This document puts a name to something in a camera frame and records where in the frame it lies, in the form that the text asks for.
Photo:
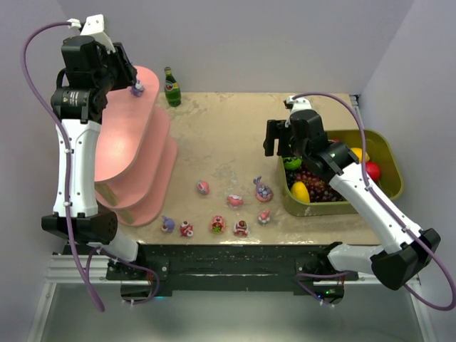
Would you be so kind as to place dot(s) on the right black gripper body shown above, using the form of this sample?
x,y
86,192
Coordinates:
x,y
276,135

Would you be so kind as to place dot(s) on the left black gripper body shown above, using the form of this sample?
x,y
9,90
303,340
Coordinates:
x,y
125,66

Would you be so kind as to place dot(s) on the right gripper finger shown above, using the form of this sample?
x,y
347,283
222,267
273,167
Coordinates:
x,y
275,129
269,147

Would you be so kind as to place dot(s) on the purple bunny figure toy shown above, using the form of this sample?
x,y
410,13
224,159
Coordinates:
x,y
137,89

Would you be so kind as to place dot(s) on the purple bunny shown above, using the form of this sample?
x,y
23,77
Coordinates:
x,y
263,192

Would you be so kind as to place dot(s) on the small purple bunny cupcake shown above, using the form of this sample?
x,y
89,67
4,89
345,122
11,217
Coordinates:
x,y
168,224

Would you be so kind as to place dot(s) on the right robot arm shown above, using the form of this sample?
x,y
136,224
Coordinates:
x,y
404,246

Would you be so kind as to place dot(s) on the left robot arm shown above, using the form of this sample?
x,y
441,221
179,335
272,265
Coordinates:
x,y
94,66

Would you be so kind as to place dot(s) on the pink tiered shelf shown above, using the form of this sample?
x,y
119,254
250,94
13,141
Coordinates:
x,y
135,154

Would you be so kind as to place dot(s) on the green glass bottle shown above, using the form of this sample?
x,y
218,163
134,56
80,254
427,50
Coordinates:
x,y
172,88

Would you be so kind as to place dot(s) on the yellow lemon toy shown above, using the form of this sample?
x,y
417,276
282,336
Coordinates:
x,y
360,154

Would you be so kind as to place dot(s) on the purple grape bunch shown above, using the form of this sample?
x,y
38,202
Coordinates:
x,y
319,191

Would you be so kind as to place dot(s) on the yellow mango toy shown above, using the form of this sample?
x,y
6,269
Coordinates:
x,y
300,192

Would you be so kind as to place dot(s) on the pink white cake toy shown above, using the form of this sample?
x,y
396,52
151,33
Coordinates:
x,y
235,201

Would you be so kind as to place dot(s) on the red apple toy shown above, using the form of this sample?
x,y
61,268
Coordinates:
x,y
373,170

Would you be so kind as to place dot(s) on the pink bunny figure toy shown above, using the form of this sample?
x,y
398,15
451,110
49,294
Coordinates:
x,y
264,217

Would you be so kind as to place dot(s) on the olive green plastic bin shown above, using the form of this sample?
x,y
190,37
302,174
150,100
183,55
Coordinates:
x,y
378,149

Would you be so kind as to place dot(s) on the pink egg shaped toy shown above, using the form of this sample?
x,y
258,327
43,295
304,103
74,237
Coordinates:
x,y
203,187

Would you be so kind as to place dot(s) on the strawberry cake toy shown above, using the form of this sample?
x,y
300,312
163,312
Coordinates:
x,y
241,229

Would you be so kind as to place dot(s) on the pink round cake toy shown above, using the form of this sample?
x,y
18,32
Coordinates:
x,y
218,224

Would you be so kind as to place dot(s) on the red white cake toy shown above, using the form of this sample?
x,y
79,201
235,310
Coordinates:
x,y
186,229

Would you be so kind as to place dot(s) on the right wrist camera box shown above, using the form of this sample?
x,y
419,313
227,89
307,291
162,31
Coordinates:
x,y
295,105

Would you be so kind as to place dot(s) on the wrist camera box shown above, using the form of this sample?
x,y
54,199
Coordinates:
x,y
94,26
295,105

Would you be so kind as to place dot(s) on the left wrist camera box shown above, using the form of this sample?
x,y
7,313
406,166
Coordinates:
x,y
94,26

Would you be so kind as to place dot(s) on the black base frame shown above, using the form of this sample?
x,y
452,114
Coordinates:
x,y
161,270

